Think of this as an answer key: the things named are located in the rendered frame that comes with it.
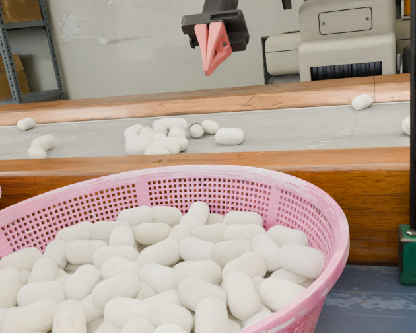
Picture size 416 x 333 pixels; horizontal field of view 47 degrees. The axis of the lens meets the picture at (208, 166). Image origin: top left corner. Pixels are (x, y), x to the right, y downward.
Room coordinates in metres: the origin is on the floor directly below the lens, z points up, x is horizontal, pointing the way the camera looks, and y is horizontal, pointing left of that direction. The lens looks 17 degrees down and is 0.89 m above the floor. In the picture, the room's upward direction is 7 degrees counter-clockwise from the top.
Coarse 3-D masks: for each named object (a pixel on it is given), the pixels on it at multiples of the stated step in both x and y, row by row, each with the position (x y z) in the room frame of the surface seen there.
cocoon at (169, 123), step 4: (168, 120) 0.68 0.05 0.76; (172, 120) 0.67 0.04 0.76; (176, 120) 0.67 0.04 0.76; (180, 120) 0.67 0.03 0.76; (184, 120) 0.67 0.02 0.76; (164, 124) 0.68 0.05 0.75; (168, 124) 0.67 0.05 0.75; (172, 124) 0.67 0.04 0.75; (176, 124) 0.67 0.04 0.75; (180, 124) 0.67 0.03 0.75; (184, 124) 0.67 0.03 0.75; (168, 128) 0.67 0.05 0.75; (184, 128) 0.67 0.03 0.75
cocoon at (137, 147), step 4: (136, 140) 0.57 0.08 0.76; (140, 140) 0.57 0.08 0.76; (144, 140) 0.57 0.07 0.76; (148, 140) 0.57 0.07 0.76; (152, 140) 0.57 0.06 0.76; (128, 144) 0.57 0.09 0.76; (132, 144) 0.56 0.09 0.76; (136, 144) 0.56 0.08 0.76; (140, 144) 0.56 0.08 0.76; (144, 144) 0.56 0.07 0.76; (148, 144) 0.56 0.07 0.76; (128, 148) 0.56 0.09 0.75; (132, 148) 0.56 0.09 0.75; (136, 148) 0.56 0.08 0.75; (140, 148) 0.56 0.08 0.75; (144, 148) 0.56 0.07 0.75; (128, 152) 0.56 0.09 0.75; (132, 152) 0.56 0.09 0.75; (136, 152) 0.56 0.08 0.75; (140, 152) 0.56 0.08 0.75; (144, 152) 0.56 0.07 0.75
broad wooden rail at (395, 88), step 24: (120, 96) 0.94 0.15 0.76; (144, 96) 0.90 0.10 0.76; (168, 96) 0.86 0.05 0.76; (192, 96) 0.83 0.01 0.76; (216, 96) 0.80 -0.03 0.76; (240, 96) 0.78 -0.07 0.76; (264, 96) 0.77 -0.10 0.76; (288, 96) 0.75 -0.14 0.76; (312, 96) 0.74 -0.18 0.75; (336, 96) 0.72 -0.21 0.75; (384, 96) 0.70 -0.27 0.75; (408, 96) 0.68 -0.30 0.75; (0, 120) 0.93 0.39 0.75; (48, 120) 0.89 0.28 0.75; (72, 120) 0.87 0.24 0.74
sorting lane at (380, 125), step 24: (96, 120) 0.85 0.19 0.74; (120, 120) 0.83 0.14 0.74; (144, 120) 0.80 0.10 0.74; (192, 120) 0.75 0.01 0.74; (216, 120) 0.72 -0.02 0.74; (240, 120) 0.70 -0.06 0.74; (264, 120) 0.68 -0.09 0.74; (288, 120) 0.66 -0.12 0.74; (312, 120) 0.64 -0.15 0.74; (336, 120) 0.62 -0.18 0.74; (360, 120) 0.61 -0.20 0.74; (384, 120) 0.59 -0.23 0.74; (0, 144) 0.76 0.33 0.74; (24, 144) 0.73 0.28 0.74; (72, 144) 0.69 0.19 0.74; (96, 144) 0.67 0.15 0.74; (120, 144) 0.65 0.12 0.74; (192, 144) 0.60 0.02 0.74; (216, 144) 0.58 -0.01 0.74; (240, 144) 0.57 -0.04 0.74; (264, 144) 0.55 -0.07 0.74; (288, 144) 0.54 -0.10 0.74; (312, 144) 0.53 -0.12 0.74; (336, 144) 0.51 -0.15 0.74; (360, 144) 0.50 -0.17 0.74; (384, 144) 0.49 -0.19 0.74; (408, 144) 0.48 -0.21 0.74
